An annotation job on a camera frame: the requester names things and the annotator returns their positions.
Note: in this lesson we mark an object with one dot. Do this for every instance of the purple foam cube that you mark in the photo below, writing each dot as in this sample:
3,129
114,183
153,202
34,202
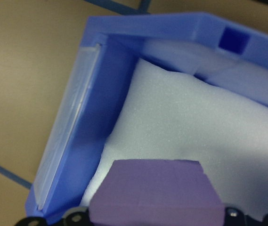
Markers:
152,193

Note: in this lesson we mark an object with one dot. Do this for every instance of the white foam pad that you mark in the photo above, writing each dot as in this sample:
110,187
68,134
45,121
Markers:
183,122

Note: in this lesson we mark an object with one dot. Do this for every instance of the blue plastic storage bin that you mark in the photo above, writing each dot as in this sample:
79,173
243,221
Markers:
105,94

